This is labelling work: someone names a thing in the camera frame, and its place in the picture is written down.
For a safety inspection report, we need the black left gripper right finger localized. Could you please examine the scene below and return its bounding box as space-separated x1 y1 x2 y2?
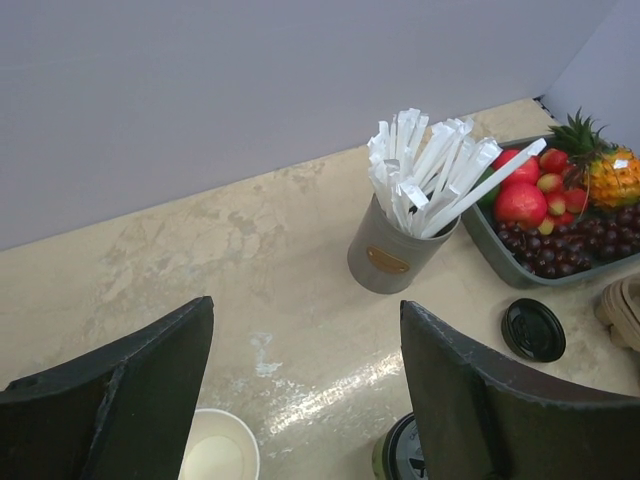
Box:
400 300 639 479

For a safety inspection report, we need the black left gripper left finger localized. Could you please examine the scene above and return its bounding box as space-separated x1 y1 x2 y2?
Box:
1 296 214 479

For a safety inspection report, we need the green paper coffee cup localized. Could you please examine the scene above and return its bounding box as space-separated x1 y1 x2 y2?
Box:
371 430 399 480

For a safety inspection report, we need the black coffee cup lid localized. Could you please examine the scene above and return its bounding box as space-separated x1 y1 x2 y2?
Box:
501 298 566 363

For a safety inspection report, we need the grey straw holder cup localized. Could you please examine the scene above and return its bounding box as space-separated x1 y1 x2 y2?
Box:
347 195 460 295

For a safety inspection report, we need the brown pulp cup carrier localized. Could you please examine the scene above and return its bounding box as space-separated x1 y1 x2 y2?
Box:
594 274 639 352

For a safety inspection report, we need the dark purple grape bunch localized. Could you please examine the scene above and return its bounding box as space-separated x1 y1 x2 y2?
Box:
494 204 639 279

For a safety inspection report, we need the grey fruit tray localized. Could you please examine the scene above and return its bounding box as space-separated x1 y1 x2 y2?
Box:
462 145 639 289

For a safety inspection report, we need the green lime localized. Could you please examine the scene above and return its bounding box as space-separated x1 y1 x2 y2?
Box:
474 167 502 206

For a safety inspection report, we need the red apple front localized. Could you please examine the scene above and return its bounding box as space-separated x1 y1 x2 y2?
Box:
493 183 547 228

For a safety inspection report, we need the white wrapped straws bundle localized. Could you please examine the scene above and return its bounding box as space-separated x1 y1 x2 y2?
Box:
367 108 547 240

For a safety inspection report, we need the red apple with stem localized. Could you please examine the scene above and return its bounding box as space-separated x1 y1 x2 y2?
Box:
491 148 542 187

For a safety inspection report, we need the small orange pineapple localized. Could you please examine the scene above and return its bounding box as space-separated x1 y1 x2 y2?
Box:
549 109 639 210

